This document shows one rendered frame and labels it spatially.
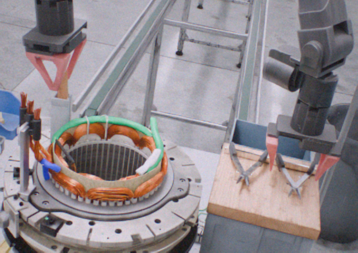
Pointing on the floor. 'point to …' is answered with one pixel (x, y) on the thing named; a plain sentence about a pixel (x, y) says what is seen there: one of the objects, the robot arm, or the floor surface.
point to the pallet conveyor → (246, 63)
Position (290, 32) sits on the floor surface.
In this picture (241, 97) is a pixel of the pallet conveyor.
